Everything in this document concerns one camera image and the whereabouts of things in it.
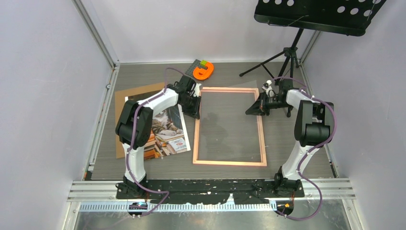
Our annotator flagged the orange plastic ring piece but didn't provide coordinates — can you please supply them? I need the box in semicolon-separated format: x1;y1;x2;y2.
192;62;214;81

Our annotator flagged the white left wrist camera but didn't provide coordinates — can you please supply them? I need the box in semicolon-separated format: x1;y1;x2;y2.
192;83;202;97

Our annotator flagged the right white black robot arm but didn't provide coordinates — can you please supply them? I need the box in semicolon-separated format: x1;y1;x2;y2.
245;77;336;197

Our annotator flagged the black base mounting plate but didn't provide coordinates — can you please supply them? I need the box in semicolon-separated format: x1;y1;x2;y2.
115;179;305;205

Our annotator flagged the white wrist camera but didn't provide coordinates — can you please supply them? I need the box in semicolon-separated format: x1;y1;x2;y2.
192;83;202;97
262;80;275;97

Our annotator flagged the aluminium rail front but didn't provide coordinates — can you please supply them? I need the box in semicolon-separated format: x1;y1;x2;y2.
68;178;356;212

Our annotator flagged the black music stand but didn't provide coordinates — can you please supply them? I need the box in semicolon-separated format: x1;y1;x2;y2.
239;0;388;118

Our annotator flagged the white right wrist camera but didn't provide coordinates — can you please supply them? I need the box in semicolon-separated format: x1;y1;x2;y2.
262;80;275;97

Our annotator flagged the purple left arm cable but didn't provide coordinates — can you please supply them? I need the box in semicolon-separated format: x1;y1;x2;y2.
125;67;188;218

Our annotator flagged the grey building plate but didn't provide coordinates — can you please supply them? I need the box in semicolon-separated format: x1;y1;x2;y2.
185;59;201;77

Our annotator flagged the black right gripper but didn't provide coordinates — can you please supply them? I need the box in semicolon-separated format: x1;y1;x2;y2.
246;91;293;116

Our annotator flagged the pink wooden picture frame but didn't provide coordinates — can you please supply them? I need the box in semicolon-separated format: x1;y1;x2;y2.
192;87;267;167

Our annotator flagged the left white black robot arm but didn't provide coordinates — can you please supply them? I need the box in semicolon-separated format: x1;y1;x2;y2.
115;75;201;198

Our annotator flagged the brown cardboard backing board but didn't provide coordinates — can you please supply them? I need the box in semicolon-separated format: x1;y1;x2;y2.
114;82;164;160

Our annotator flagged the green toy brick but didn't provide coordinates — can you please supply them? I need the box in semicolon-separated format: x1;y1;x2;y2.
199;60;207;69

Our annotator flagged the cat and books photo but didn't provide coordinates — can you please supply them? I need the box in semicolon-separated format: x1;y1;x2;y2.
144;105;191;160

